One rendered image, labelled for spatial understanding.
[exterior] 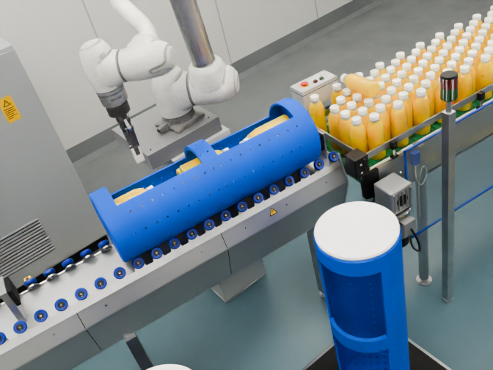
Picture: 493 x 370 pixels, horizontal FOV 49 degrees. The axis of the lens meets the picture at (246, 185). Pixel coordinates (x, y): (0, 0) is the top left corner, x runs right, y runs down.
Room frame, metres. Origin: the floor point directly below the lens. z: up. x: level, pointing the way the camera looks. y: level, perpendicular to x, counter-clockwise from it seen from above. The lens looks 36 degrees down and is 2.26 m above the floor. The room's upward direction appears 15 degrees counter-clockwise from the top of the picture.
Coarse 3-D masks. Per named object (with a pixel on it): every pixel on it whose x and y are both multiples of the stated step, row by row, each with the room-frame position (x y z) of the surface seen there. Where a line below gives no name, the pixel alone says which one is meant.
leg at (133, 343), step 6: (132, 336) 1.46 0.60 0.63; (126, 342) 1.45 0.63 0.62; (132, 342) 1.45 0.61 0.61; (138, 342) 1.46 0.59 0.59; (132, 348) 1.45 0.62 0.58; (138, 348) 1.46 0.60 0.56; (132, 354) 1.45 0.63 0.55; (138, 354) 1.45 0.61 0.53; (144, 354) 1.46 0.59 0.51; (138, 360) 1.45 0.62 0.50; (144, 360) 1.45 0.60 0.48; (144, 366) 1.45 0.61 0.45; (150, 366) 1.46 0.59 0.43
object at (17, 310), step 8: (0, 280) 1.46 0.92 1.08; (8, 280) 1.46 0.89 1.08; (0, 288) 1.43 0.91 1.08; (8, 288) 1.42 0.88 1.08; (0, 296) 1.39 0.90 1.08; (8, 296) 1.39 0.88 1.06; (16, 296) 1.41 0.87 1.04; (8, 304) 1.39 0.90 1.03; (16, 304) 1.40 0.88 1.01; (16, 312) 1.39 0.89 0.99; (24, 312) 1.44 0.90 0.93; (24, 320) 1.39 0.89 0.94
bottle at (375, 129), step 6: (378, 120) 1.81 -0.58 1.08; (372, 126) 1.81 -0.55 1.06; (378, 126) 1.80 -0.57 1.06; (372, 132) 1.80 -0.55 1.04; (378, 132) 1.79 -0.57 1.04; (372, 138) 1.80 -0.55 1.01; (378, 138) 1.79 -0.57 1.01; (384, 138) 1.81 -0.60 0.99; (372, 144) 1.80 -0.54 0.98; (378, 144) 1.79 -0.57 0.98; (384, 150) 1.80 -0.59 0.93; (378, 156) 1.79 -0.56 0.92; (384, 156) 1.80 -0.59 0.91
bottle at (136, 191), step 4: (140, 188) 1.64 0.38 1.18; (128, 192) 1.62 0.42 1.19; (132, 192) 1.62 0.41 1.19; (136, 192) 1.61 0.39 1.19; (140, 192) 1.62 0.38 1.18; (120, 196) 1.62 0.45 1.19; (124, 196) 1.61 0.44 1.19; (128, 196) 1.61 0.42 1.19; (132, 196) 1.60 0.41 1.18; (116, 200) 1.60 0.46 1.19; (120, 200) 1.59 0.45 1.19; (124, 200) 1.59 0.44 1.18; (116, 204) 1.58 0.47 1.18
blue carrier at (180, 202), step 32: (288, 128) 1.75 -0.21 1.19; (224, 160) 1.66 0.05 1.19; (256, 160) 1.67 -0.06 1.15; (288, 160) 1.70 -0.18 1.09; (96, 192) 1.62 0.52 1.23; (160, 192) 1.56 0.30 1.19; (192, 192) 1.57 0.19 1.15; (224, 192) 1.60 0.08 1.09; (128, 224) 1.48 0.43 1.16; (160, 224) 1.51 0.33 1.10; (192, 224) 1.57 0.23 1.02; (128, 256) 1.47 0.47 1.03
